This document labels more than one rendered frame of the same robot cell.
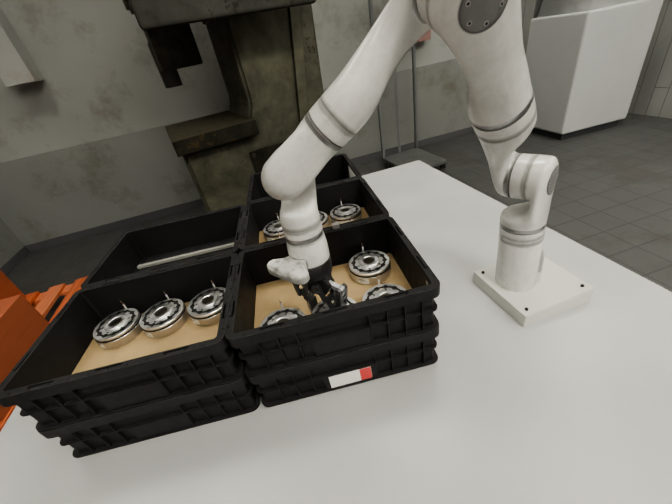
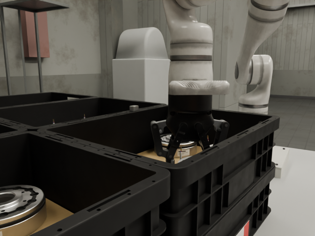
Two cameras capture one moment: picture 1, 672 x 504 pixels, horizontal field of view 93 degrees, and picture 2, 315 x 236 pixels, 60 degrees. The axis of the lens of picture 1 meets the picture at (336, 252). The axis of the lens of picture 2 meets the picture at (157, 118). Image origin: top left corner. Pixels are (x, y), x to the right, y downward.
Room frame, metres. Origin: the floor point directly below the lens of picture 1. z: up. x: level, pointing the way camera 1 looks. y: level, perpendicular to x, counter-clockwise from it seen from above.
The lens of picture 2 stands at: (0.23, 0.43, 1.04)
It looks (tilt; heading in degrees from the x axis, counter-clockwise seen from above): 11 degrees down; 312
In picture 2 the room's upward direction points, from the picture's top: straight up
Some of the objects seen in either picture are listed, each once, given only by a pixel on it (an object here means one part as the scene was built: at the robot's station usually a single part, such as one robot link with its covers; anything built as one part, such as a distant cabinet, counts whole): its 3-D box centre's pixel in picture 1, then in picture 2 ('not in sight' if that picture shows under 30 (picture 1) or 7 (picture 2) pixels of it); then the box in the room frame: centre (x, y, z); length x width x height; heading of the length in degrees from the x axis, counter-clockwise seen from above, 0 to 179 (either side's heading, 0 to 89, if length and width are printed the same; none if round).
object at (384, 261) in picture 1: (369, 262); (175, 139); (0.63, -0.07, 0.86); 0.10 x 0.10 x 0.01
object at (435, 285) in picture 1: (324, 270); (171, 128); (0.56, 0.03, 0.92); 0.40 x 0.30 x 0.02; 94
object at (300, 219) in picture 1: (295, 193); (188, 12); (0.51, 0.05, 1.12); 0.09 x 0.07 x 0.15; 168
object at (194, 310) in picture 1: (209, 301); (2, 202); (0.60, 0.32, 0.86); 0.10 x 0.10 x 0.01
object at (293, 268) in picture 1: (300, 249); (192, 73); (0.49, 0.06, 1.02); 0.11 x 0.09 x 0.06; 138
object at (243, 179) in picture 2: (329, 287); (171, 153); (0.56, 0.03, 0.87); 0.40 x 0.30 x 0.11; 94
